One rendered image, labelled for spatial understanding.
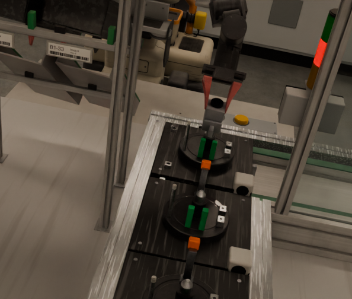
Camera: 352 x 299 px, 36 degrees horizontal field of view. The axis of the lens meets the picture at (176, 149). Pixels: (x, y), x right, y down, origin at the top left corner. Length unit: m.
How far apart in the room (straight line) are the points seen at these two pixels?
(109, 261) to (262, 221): 0.37
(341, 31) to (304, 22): 3.30
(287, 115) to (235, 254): 0.30
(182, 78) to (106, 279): 1.30
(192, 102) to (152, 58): 0.30
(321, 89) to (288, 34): 3.30
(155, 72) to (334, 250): 1.02
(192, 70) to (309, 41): 2.22
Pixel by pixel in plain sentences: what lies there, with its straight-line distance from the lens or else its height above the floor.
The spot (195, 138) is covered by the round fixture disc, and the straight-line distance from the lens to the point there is 1.37.
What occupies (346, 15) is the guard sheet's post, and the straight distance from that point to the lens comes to 1.04.
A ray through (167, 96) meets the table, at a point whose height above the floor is 0.86.
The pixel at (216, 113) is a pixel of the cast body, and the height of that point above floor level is 1.11.
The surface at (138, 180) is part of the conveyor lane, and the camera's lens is 1.26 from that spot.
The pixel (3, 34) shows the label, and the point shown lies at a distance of 1.07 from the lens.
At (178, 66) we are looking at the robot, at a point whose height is 0.75.
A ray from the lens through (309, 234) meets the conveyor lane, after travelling 1.28.
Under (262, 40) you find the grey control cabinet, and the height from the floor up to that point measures 0.17.
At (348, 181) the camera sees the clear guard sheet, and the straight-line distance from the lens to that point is 1.21.
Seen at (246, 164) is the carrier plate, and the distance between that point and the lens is 1.35.
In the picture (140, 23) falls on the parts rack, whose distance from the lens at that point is 1.17.
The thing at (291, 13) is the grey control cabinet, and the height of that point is 0.42.
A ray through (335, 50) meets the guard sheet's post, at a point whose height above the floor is 1.36.
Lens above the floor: 1.72
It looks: 34 degrees down
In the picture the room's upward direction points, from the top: 10 degrees clockwise
